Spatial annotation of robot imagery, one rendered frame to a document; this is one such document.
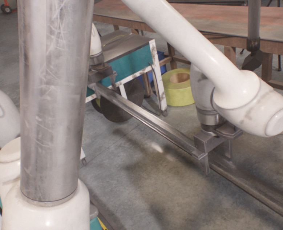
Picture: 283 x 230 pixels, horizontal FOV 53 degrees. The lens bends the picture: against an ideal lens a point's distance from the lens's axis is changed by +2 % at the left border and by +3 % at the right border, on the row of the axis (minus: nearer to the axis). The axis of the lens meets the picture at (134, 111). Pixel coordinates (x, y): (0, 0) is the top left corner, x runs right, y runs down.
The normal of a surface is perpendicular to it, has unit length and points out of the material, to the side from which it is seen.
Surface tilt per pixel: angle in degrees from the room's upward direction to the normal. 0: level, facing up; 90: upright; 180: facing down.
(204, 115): 90
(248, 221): 0
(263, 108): 47
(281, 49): 90
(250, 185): 75
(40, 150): 79
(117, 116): 90
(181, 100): 90
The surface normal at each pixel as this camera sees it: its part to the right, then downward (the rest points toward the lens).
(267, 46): -0.80, 0.47
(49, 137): 0.16, 0.43
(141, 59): 0.54, 0.35
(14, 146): -0.26, -0.86
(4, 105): 0.86, -0.25
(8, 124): 0.77, 0.15
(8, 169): -0.29, -0.11
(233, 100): -0.55, 0.24
